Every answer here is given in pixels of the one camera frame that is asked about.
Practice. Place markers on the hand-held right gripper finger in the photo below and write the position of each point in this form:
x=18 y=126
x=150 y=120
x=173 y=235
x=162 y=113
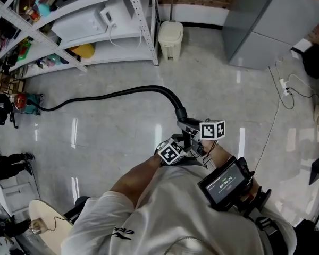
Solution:
x=188 y=123

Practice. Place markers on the grey refrigerator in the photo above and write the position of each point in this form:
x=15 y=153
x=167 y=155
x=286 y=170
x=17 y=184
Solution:
x=268 y=23

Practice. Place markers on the red teal vacuum cleaner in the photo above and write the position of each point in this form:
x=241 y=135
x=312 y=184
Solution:
x=24 y=102

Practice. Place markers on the green snack bag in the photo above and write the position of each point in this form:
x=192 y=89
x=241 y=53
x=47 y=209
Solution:
x=24 y=50

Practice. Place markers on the teal spray bottle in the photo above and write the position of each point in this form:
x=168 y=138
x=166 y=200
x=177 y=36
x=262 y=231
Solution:
x=42 y=8

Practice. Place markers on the beige pedal trash bin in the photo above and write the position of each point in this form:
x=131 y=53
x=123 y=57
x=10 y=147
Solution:
x=171 y=41

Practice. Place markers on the black wrist-mounted screen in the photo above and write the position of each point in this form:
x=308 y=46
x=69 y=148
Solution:
x=223 y=185

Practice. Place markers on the round wooden table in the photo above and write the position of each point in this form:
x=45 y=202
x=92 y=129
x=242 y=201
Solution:
x=50 y=230

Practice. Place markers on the white metal shelving rack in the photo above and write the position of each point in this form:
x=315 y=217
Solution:
x=117 y=44

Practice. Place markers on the white microwave oven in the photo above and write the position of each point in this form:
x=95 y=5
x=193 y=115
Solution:
x=77 y=25

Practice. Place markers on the yellow plastic basin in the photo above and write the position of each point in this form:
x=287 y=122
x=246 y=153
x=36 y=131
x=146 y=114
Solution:
x=82 y=50

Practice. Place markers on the white electric kettle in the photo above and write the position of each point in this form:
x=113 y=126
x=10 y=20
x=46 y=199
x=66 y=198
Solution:
x=114 y=12

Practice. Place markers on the person's right forearm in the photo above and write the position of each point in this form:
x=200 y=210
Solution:
x=220 y=155

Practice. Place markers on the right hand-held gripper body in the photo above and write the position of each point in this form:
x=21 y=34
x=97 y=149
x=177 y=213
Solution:
x=212 y=130

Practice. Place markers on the person's white sweatshirt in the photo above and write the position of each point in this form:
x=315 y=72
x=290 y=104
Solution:
x=162 y=216

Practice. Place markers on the black floor box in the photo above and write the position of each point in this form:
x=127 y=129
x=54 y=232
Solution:
x=317 y=61

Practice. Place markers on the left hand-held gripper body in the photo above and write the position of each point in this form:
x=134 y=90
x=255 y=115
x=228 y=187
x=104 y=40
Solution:
x=172 y=153

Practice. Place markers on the red label drink bottle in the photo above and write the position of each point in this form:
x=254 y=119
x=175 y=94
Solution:
x=33 y=15

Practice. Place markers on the person's left forearm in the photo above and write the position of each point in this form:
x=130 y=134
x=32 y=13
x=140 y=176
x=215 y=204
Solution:
x=135 y=177

